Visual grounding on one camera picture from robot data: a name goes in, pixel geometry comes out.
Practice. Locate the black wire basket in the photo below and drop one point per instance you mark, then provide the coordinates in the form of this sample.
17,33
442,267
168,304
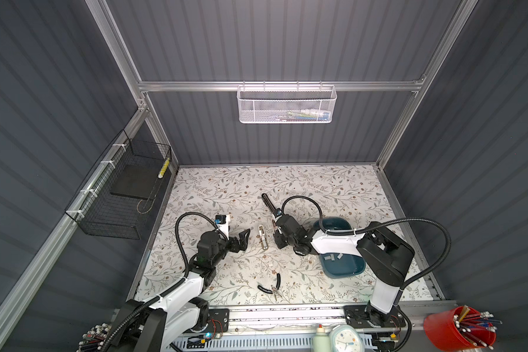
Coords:
99,213

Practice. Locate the teal plastic tray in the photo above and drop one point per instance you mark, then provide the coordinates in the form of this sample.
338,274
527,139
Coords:
337,265

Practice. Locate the white wire mesh basket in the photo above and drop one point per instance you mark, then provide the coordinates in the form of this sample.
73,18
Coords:
286,104

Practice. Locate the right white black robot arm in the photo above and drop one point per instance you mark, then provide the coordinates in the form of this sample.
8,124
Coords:
387,255

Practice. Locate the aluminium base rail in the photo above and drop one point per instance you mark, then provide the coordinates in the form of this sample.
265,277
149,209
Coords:
298,318

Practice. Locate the black handled pliers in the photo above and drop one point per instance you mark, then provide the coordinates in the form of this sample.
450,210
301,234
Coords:
274,290

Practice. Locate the beige staple remover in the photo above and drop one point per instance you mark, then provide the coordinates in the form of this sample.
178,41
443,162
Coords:
263,238

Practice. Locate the white desk clock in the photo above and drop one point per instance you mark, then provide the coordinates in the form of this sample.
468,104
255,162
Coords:
345,338

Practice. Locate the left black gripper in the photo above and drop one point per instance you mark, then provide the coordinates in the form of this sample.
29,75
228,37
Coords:
241,244

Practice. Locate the black stapler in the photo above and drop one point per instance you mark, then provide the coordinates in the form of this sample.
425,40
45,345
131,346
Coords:
273,209

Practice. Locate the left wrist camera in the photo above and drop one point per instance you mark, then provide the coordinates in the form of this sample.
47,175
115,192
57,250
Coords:
222,221

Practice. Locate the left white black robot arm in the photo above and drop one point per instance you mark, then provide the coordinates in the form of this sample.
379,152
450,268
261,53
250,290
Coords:
176,286

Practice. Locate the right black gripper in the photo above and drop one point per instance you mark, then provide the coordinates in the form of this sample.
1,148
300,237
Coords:
276,235

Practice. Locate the yellow marker in basket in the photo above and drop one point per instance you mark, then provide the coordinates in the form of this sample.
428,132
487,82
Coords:
164,168

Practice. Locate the clear jar of markers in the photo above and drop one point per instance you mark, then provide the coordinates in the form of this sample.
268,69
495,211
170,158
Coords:
94,339

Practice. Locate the black pad in basket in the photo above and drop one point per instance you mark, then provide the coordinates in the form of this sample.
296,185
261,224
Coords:
137,182

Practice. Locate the red pencil cup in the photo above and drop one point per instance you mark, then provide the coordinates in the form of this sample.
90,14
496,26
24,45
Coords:
462,329

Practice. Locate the white glue bottle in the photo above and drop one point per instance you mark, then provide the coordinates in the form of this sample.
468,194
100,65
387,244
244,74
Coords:
321,341

